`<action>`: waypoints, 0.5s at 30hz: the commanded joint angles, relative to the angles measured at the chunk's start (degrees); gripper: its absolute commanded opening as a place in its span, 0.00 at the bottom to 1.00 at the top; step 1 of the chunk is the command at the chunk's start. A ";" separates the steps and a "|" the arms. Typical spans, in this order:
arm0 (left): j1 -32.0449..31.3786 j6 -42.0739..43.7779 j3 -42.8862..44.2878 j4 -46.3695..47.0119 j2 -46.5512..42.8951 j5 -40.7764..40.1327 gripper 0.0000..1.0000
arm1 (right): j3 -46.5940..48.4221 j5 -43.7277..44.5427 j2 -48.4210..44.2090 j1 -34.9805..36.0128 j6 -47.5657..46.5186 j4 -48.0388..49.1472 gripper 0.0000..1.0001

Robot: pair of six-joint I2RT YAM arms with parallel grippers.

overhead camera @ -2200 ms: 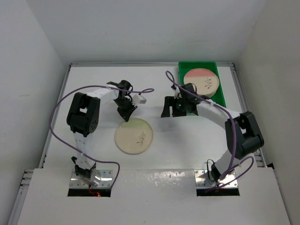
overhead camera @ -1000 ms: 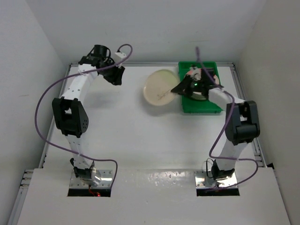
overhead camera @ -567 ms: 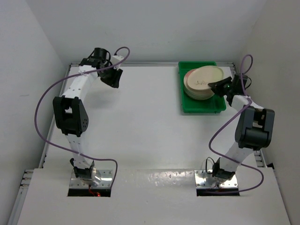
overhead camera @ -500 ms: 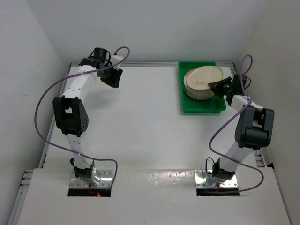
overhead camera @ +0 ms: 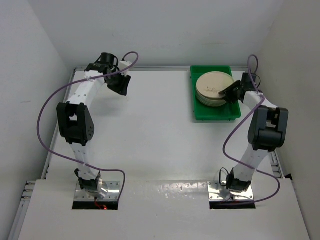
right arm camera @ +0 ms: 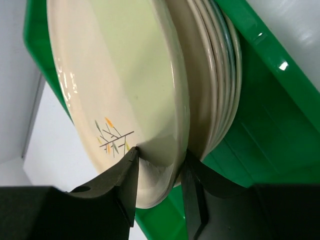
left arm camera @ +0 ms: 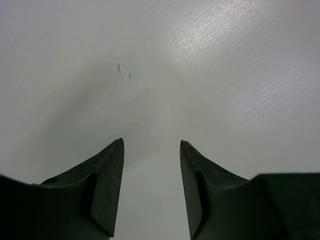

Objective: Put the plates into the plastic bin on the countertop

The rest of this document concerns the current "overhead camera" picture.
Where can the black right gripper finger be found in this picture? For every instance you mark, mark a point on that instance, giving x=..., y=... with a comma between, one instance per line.
x=231, y=99
x=230, y=89

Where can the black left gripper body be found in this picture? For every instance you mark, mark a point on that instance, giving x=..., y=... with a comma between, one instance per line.
x=118, y=77

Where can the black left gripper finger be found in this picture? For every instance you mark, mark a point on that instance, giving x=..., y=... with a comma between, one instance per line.
x=116, y=87
x=125, y=85

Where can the beige plate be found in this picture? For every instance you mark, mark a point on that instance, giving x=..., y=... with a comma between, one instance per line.
x=210, y=102
x=210, y=84

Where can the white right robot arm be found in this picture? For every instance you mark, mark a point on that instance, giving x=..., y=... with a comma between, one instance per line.
x=266, y=133

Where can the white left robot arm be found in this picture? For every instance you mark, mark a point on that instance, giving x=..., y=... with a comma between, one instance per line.
x=77, y=127

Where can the green plastic bin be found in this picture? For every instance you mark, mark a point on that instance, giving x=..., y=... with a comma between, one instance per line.
x=227, y=112

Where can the white front cover board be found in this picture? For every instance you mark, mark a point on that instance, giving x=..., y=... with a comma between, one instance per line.
x=160, y=210

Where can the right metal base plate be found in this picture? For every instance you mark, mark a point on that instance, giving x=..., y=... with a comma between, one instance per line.
x=219, y=193

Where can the metal base plate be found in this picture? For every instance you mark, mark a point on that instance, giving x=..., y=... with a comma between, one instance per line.
x=219, y=193
x=109, y=192

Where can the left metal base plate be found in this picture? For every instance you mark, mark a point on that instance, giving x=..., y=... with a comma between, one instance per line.
x=109, y=192

